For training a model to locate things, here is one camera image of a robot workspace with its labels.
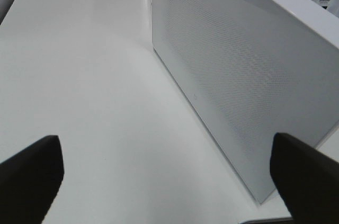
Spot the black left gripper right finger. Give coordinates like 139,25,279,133
270,132,338,223

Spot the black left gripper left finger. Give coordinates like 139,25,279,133
1,135,64,223

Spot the white microwave door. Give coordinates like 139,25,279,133
153,0,338,203

